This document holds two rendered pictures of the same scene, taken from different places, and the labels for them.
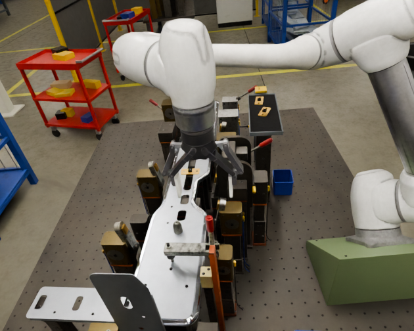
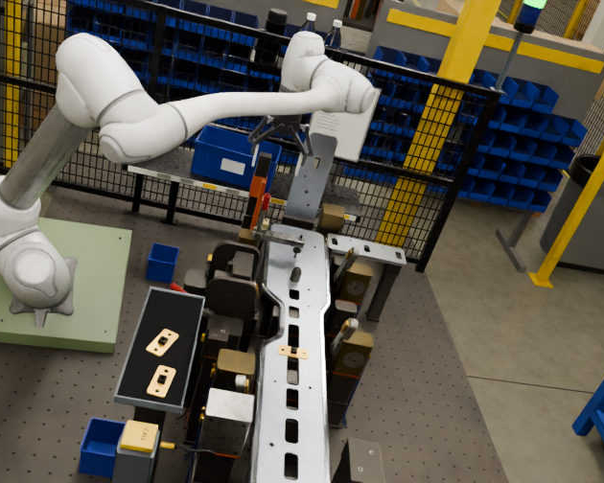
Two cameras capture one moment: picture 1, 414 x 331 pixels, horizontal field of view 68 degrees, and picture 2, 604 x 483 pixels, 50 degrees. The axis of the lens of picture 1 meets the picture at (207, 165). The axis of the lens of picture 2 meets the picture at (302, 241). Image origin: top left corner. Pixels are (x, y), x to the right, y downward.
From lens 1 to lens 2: 2.42 m
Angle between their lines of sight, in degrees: 109
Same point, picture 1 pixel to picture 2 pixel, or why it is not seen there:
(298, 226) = (108, 381)
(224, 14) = not seen: outside the picture
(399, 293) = not seen: hidden behind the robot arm
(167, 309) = (290, 230)
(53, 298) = (389, 255)
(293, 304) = not seen: hidden behind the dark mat
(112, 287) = (324, 149)
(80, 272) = (409, 377)
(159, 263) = (307, 258)
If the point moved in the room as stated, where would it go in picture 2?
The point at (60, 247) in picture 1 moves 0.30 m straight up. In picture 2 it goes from (460, 413) to (497, 348)
